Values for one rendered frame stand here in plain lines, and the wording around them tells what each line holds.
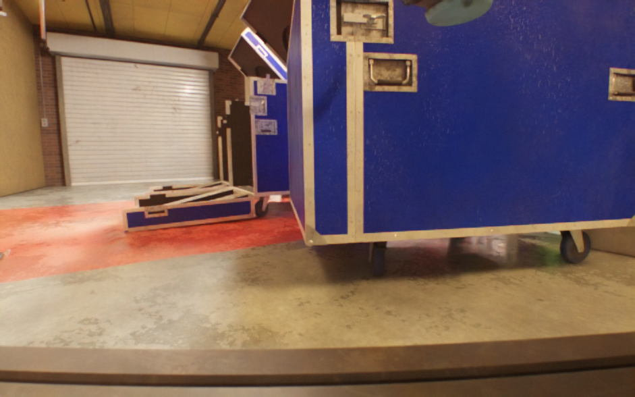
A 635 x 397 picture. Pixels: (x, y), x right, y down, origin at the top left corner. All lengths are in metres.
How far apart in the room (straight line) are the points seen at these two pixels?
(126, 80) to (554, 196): 7.90
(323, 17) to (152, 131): 7.27
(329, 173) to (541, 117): 0.68
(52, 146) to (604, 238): 8.35
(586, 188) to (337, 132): 0.84
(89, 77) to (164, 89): 1.48
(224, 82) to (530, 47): 7.85
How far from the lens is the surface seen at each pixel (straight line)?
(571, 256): 1.49
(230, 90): 8.57
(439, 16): 0.53
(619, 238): 1.77
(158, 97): 8.14
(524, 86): 1.14
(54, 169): 8.26
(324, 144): 0.85
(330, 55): 0.90
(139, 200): 2.97
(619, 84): 1.43
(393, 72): 0.95
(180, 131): 8.07
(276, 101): 2.25
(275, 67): 3.53
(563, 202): 1.24
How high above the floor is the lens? 0.39
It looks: 7 degrees down
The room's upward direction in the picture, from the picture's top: 1 degrees counter-clockwise
